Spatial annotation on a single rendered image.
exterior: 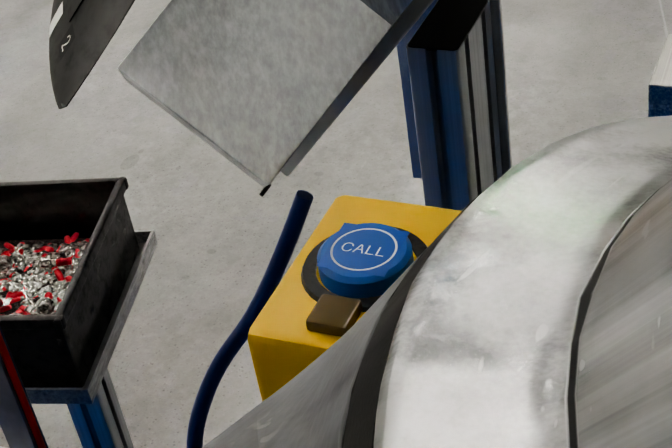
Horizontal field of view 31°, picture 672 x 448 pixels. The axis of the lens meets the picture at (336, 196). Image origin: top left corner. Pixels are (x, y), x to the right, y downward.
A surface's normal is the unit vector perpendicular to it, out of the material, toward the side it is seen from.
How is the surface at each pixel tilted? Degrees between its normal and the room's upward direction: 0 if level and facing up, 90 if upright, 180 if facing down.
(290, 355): 90
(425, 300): 19
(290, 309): 0
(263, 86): 55
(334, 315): 0
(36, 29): 0
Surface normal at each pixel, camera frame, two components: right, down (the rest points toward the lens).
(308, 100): 0.10, -0.01
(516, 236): -0.34, -0.76
